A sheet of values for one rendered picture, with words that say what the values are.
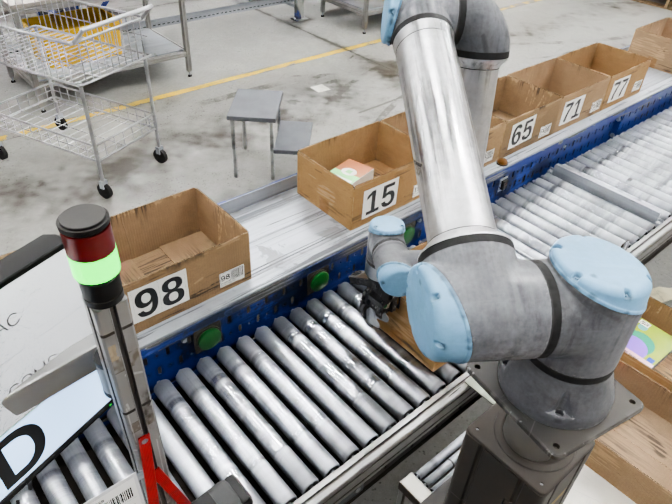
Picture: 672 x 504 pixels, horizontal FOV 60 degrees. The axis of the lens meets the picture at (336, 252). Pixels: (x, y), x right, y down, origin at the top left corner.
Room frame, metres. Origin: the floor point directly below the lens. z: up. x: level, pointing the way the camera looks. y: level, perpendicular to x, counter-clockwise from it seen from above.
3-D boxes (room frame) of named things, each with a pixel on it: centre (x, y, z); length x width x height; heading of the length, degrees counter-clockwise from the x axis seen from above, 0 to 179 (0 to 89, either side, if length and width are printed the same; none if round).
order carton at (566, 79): (2.58, -0.95, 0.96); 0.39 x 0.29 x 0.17; 132
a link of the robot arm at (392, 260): (1.09, -0.15, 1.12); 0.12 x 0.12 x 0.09; 9
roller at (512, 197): (1.88, -0.86, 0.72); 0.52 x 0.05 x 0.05; 43
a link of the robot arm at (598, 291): (0.67, -0.38, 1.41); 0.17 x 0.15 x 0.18; 99
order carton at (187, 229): (1.26, 0.48, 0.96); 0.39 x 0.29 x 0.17; 133
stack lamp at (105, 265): (0.48, 0.26, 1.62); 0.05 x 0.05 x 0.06
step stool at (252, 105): (3.47, 0.46, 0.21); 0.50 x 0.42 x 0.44; 90
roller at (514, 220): (1.79, -0.77, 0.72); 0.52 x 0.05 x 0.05; 43
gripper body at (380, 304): (1.19, -0.13, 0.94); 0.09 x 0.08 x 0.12; 43
